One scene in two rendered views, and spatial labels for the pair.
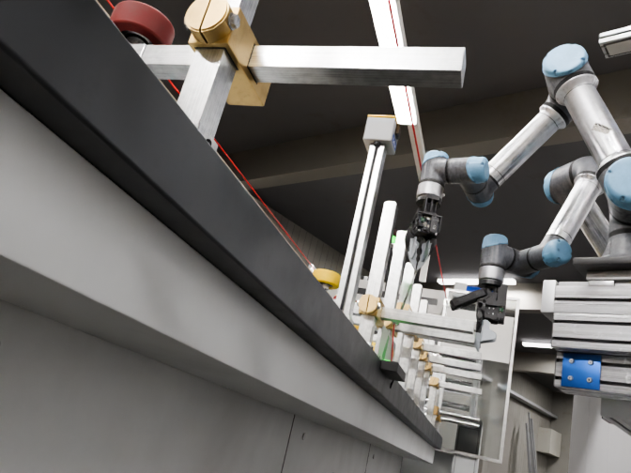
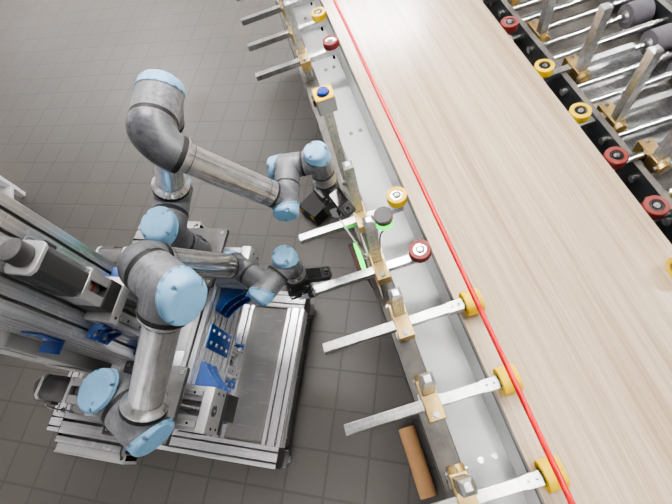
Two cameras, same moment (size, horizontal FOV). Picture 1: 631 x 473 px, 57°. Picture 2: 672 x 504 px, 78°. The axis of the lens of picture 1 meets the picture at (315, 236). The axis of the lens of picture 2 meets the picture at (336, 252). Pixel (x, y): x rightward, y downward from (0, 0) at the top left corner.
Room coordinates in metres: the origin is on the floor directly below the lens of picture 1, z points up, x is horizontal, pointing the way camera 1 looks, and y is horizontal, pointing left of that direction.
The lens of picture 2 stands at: (2.33, -0.58, 2.25)
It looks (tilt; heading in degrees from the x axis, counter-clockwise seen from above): 62 degrees down; 164
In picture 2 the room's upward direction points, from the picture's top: 22 degrees counter-clockwise
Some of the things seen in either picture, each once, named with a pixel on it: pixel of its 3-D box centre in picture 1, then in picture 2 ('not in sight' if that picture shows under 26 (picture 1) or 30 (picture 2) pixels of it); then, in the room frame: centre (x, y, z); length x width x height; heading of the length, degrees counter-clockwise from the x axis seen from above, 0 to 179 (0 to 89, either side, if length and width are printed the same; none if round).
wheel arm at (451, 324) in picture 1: (390, 315); (351, 222); (1.51, -0.24, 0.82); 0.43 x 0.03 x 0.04; 70
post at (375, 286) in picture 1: (376, 282); (356, 201); (1.49, -0.19, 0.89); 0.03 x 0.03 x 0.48; 70
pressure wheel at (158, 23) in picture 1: (131, 54); (332, 48); (0.64, 0.28, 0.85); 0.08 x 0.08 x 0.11
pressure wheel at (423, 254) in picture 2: not in sight; (419, 255); (1.82, -0.14, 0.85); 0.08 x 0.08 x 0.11
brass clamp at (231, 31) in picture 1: (230, 53); (303, 58); (0.57, 0.15, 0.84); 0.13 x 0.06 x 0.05; 160
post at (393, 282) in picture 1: (390, 302); (375, 253); (1.73, -0.27, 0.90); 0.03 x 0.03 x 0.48; 70
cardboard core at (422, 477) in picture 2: not in sight; (417, 461); (2.32, -0.59, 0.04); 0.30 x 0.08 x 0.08; 160
